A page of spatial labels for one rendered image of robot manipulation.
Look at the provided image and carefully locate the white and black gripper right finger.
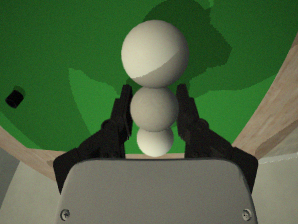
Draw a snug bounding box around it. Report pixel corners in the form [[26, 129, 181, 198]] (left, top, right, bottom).
[[176, 84, 258, 195]]

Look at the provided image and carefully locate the green turf mat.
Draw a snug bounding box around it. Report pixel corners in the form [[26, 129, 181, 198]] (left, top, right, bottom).
[[0, 0, 298, 152]]

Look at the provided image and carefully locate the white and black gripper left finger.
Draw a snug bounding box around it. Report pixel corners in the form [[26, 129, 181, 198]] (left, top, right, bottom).
[[53, 85, 133, 195]]

